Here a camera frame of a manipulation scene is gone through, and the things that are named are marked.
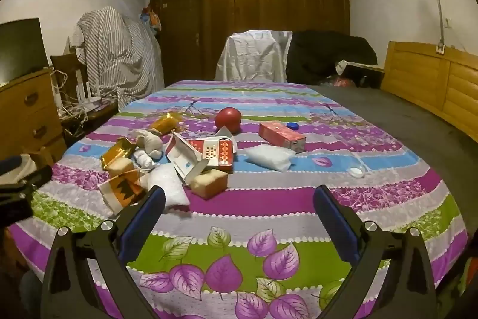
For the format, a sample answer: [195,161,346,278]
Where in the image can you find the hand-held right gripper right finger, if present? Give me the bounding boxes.
[313,185,437,319]

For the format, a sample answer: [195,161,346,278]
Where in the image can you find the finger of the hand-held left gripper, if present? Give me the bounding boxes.
[0,155,53,202]

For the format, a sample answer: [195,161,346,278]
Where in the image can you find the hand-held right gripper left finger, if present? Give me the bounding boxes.
[40,186,167,319]

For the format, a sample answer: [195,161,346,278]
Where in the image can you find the orange and black paper carton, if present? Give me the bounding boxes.
[97,170,145,216]

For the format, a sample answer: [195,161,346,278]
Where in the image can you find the white plastic bag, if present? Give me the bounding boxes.
[145,164,189,210]
[244,144,296,174]

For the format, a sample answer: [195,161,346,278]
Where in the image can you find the yellow sponge block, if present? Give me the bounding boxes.
[106,158,136,178]
[190,169,229,199]

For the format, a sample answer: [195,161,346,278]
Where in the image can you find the wooden drawer cabinet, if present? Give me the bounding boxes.
[0,68,68,164]

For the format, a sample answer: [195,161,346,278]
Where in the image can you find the clear plastic bottle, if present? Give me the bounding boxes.
[333,132,369,178]

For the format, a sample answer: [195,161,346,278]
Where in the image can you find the open white cardboard box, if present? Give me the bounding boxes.
[165,131,210,190]

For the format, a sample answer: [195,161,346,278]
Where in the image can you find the gold foil tray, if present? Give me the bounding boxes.
[101,138,138,170]

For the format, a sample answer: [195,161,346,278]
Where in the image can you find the white plush toy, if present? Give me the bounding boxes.
[129,129,165,160]

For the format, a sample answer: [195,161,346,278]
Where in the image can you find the dark wooden side table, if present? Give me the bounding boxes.
[50,54,120,148]

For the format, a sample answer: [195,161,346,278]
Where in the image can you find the white router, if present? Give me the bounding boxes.
[75,70,109,112]

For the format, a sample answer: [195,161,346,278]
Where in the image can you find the orange gold foil packet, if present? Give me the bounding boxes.
[149,112,182,135]

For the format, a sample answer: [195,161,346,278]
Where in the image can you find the red and white flat box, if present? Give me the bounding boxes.
[186,137,237,171]

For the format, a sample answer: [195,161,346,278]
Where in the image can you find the red rectangular carton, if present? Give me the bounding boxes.
[258,122,306,154]

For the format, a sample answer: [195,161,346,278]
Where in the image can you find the dark flat screen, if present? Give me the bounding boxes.
[0,18,50,87]

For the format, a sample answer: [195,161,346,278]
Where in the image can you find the grey blanket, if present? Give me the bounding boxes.
[312,84,478,230]

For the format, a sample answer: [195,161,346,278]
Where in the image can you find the red ball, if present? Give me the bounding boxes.
[214,107,243,135]

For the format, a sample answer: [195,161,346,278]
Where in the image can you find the red plastic bag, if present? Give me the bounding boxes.
[325,77,356,90]

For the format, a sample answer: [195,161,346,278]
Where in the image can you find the grey striped cloth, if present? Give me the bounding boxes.
[72,6,165,109]

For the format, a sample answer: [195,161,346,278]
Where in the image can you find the black coat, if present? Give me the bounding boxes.
[286,30,378,85]

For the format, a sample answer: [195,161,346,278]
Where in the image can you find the wooden headboard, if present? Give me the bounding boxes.
[380,40,478,135]

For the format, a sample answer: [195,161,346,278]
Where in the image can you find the white cloth covered chair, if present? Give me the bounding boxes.
[215,30,293,83]

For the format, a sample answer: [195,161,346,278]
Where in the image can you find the dark wooden door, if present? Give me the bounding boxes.
[150,0,203,87]

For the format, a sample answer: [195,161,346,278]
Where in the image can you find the hanging colourful bags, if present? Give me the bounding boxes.
[139,4,163,37]

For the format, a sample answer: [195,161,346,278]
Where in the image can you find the bundle of white cables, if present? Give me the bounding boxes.
[50,67,113,138]

